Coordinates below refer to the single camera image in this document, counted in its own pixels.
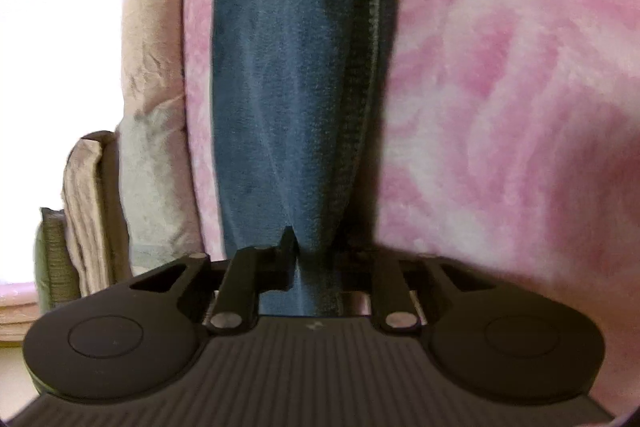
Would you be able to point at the blue denim jeans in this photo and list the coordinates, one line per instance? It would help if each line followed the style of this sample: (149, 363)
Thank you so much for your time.
(295, 77)

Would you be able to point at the pale pink quilt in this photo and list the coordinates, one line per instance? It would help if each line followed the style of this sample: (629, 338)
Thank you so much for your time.
(150, 72)

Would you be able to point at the grey-green pillow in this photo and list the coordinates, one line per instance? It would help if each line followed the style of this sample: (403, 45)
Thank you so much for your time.
(52, 262)

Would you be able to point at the pink floral blanket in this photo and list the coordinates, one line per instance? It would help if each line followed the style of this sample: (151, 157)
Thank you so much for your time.
(500, 97)

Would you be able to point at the bright window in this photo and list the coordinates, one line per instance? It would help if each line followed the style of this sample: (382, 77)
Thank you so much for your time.
(55, 117)

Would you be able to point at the folded pink cloth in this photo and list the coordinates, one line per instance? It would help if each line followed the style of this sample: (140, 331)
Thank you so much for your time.
(87, 217)

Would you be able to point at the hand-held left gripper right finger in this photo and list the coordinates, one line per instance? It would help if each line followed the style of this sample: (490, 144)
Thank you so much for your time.
(395, 292)

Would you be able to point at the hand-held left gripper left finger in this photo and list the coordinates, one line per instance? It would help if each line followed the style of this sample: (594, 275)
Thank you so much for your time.
(289, 257)

